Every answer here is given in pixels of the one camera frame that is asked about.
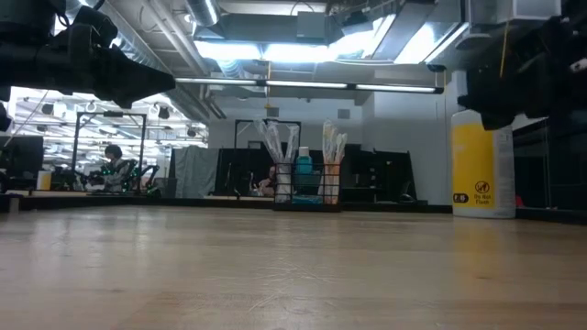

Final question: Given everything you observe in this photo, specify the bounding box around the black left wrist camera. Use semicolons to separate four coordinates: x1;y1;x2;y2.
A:
66;3;118;47

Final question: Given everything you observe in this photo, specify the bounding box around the black wire rack organizer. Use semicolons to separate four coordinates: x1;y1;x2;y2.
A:
273;161;343;213

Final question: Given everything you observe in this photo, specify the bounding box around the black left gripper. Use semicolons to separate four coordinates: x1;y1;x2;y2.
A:
44;26;177;111

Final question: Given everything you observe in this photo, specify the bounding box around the grey ceiling box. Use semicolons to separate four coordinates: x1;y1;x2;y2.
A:
295;11;327;40

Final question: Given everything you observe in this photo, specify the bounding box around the grey hanging cloth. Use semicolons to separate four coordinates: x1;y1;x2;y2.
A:
172;145;220;199

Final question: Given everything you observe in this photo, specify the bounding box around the yellow white wipes canister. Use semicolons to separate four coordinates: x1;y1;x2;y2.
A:
450;109;517;220

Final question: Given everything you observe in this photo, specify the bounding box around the black cabinet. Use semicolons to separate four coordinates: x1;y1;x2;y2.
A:
513;114;587;221

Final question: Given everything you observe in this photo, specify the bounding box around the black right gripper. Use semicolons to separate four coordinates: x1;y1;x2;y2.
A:
456;26;587;133

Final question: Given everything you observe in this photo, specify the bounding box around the silver ventilation duct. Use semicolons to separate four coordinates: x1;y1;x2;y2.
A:
183;0;222;28

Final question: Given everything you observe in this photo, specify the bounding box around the person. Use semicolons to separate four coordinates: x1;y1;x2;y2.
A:
89;144;134;193
256;164;276;198

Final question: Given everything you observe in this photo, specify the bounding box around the black aluminium table frame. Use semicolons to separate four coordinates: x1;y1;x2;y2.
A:
0;191;587;226

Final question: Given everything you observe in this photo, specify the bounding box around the black partition desk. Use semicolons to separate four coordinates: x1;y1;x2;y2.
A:
215;144;417;203

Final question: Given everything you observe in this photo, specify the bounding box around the black monitor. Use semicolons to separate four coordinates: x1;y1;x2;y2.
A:
0;135;46;179

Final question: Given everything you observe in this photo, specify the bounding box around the yellow hanging cable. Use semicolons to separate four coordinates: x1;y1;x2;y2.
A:
499;20;511;79

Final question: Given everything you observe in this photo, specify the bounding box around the black metal stand frame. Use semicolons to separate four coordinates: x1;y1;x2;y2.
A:
233;117;303;198
72;110;148;196

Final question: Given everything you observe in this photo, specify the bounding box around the long ceiling light strip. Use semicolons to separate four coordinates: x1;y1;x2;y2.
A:
173;76;445;95

